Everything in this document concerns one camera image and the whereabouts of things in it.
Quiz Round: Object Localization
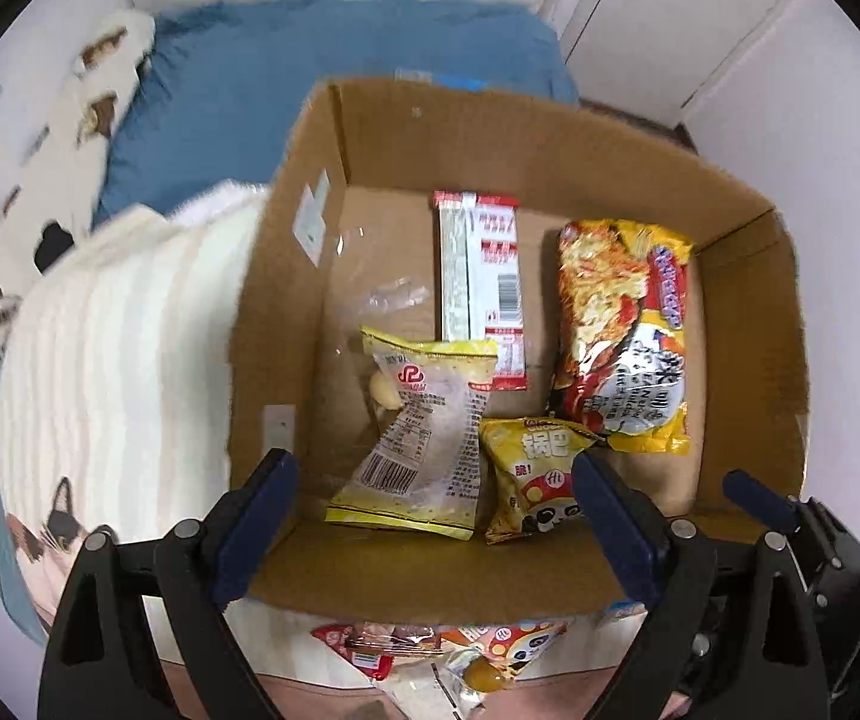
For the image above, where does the yellow white snack packet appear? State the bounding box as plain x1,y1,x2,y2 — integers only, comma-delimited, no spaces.
325,326,500,541

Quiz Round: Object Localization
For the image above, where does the white cat-print cloth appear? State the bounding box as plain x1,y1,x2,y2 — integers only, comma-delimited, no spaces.
0,7,157,353

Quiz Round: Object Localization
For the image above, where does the yellow red noodle packet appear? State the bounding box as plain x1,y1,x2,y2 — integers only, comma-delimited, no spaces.
550,219,695,455

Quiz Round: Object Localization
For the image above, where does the blue pillow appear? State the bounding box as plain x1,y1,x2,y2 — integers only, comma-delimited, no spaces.
92,0,581,230

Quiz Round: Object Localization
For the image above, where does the long white red-label packet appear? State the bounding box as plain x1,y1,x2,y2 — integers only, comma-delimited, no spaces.
431,190,530,391

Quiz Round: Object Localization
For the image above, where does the striped cat-print blanket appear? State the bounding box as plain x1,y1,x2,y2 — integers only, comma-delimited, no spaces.
0,180,690,720

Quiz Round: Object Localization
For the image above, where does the red snack packet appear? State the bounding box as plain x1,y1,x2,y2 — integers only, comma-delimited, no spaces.
310,622,446,683

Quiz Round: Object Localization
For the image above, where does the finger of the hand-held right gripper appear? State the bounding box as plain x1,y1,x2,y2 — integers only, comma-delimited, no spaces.
722,469,860,580

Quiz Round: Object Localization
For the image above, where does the clear plastic bag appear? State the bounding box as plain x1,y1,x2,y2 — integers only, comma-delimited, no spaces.
329,229,437,361

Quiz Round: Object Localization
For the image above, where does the small yellow panda packet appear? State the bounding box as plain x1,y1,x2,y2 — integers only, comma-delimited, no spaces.
479,416,603,545

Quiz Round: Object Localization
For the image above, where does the printed cardboard box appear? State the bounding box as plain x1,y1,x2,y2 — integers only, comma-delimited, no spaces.
224,77,813,623

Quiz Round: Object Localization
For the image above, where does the white cabinet door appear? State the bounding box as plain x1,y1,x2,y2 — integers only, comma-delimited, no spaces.
561,0,806,128

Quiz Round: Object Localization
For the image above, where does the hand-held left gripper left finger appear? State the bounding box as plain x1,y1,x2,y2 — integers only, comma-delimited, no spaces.
38,448,300,720

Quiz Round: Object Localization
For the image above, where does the blue bedsheet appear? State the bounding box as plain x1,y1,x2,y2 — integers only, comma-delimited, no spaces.
0,349,52,646

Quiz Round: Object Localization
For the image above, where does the orange panda snack packet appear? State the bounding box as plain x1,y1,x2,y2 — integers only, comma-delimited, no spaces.
437,619,570,672

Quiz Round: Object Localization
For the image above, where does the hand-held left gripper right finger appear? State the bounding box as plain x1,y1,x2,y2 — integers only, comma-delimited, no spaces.
571,450,830,720

